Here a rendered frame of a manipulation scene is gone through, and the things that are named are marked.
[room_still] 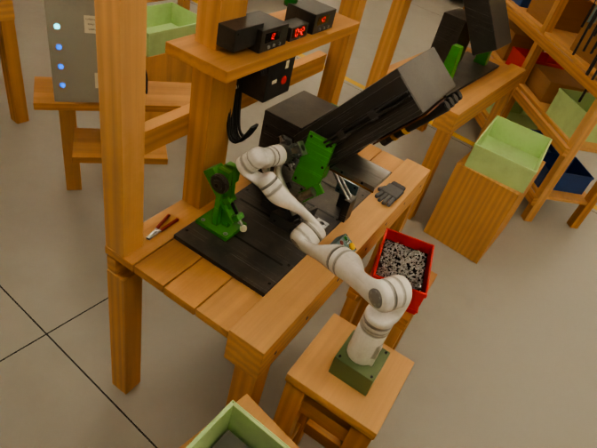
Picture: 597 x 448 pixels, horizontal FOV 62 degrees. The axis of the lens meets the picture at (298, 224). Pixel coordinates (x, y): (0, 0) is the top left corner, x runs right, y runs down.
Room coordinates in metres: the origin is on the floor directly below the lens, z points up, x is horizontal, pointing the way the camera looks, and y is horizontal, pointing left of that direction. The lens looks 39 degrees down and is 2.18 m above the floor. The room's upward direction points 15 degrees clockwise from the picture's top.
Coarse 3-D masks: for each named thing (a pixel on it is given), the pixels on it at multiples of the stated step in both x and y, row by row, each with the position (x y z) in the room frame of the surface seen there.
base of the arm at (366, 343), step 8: (360, 320) 1.01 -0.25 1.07; (360, 328) 0.99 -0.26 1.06; (368, 328) 0.97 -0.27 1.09; (352, 336) 1.02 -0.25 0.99; (360, 336) 0.98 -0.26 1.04; (368, 336) 0.97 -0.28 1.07; (376, 336) 0.96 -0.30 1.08; (384, 336) 0.97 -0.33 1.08; (352, 344) 0.99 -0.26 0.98; (360, 344) 0.97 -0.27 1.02; (368, 344) 0.96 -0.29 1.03; (376, 344) 0.97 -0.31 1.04; (352, 352) 0.98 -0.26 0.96; (360, 352) 0.97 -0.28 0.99; (368, 352) 0.96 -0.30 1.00; (376, 352) 0.97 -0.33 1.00; (352, 360) 0.97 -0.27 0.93; (360, 360) 0.96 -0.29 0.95; (368, 360) 0.97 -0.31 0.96
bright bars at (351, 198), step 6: (336, 174) 1.73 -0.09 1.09; (342, 180) 1.74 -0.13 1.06; (342, 186) 1.71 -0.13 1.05; (348, 192) 1.72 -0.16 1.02; (348, 198) 1.69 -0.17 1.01; (354, 198) 1.71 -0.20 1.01; (348, 204) 1.67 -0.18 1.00; (342, 210) 1.68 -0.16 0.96; (348, 210) 1.68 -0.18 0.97; (342, 216) 1.68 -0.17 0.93; (348, 216) 1.71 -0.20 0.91
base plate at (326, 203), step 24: (384, 168) 2.20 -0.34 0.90; (240, 192) 1.69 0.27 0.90; (336, 192) 1.88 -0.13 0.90; (360, 192) 1.93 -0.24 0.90; (264, 216) 1.57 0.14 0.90; (336, 216) 1.70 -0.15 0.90; (192, 240) 1.33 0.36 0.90; (216, 240) 1.36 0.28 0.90; (240, 240) 1.40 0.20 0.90; (264, 240) 1.43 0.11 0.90; (288, 240) 1.47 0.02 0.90; (216, 264) 1.25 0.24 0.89; (240, 264) 1.27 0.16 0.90; (264, 264) 1.31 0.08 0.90; (288, 264) 1.34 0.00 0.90; (264, 288) 1.19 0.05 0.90
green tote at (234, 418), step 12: (228, 408) 0.70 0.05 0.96; (240, 408) 0.70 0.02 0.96; (216, 420) 0.65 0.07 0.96; (228, 420) 0.70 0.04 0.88; (240, 420) 0.69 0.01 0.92; (252, 420) 0.68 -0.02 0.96; (204, 432) 0.62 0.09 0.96; (216, 432) 0.66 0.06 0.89; (240, 432) 0.69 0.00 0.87; (252, 432) 0.67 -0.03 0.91; (264, 432) 0.66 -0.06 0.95; (192, 444) 0.58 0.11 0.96; (204, 444) 0.62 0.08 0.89; (252, 444) 0.67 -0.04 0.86; (264, 444) 0.66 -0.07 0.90; (276, 444) 0.64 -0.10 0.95
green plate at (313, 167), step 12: (312, 132) 1.67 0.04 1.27; (312, 144) 1.66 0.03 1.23; (324, 144) 1.64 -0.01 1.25; (336, 144) 1.64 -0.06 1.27; (300, 156) 1.65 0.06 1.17; (312, 156) 1.64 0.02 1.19; (324, 156) 1.63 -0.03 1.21; (300, 168) 1.63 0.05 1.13; (312, 168) 1.62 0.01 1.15; (324, 168) 1.61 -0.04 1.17; (300, 180) 1.62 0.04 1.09; (312, 180) 1.60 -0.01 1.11
